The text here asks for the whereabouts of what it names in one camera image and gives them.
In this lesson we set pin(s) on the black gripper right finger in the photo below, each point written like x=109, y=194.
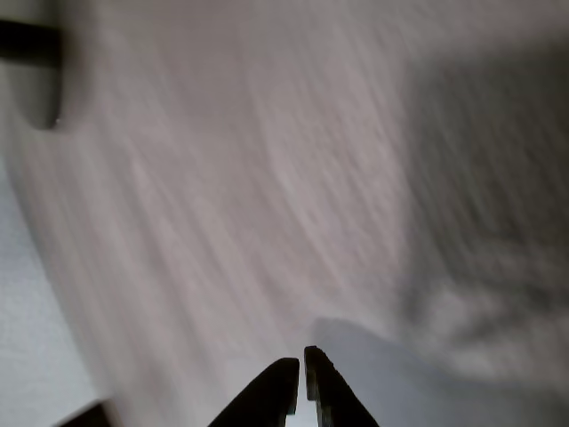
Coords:
x=338, y=405

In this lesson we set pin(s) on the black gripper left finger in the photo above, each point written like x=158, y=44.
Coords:
x=266, y=396

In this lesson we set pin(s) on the black round base stand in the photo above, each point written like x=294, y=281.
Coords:
x=26, y=44

